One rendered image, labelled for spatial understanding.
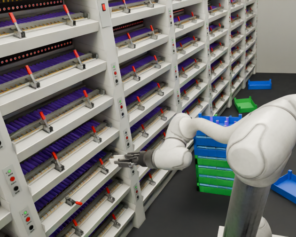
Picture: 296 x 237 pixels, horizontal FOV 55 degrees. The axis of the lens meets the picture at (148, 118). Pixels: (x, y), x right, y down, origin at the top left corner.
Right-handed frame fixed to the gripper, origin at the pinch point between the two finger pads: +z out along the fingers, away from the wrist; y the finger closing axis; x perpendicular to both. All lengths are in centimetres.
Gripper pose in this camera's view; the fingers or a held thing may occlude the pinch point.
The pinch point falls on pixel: (117, 159)
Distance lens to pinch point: 149.6
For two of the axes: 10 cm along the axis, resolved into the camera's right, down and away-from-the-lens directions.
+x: -3.1, -9.1, -2.8
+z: -8.1, 1.0, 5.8
